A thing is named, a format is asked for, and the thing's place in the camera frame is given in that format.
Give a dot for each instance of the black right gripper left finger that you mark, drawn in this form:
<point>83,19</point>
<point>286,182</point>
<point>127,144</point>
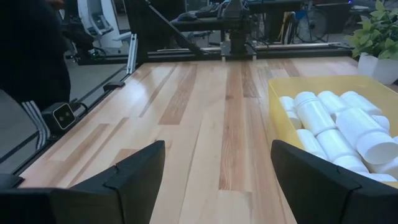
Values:
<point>133,193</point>

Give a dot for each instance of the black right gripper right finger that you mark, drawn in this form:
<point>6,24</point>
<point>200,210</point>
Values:
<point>311,196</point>

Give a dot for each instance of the white plastic pill bottle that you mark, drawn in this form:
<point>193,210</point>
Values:
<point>314,115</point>
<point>289,109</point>
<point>337,146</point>
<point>387,169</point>
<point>363,133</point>
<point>360,102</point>
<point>331,102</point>
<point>382,122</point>
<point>311,143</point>
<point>377,177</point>

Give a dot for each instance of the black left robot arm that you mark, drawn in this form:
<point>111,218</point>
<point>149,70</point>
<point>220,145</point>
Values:
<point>237,31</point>

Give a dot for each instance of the yellow translucent plastic basket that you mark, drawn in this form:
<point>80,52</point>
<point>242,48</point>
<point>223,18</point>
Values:
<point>311,84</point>

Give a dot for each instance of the person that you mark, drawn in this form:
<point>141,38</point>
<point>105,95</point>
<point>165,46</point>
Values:
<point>31,62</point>

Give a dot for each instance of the black round fan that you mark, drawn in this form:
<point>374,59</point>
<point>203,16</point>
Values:
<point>311,26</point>

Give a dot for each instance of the green plant in white pot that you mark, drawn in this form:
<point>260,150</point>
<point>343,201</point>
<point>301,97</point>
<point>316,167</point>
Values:
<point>379,37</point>

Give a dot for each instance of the white machine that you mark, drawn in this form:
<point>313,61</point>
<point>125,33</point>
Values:
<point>93,18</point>

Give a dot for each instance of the small black table camera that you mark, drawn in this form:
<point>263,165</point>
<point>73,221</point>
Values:
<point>62,116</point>

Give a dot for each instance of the black frame foot bracket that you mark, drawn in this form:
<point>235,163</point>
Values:
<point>113,86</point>

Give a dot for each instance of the silver aluminium profile post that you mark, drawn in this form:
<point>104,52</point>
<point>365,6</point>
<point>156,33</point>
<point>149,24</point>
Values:
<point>132,53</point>

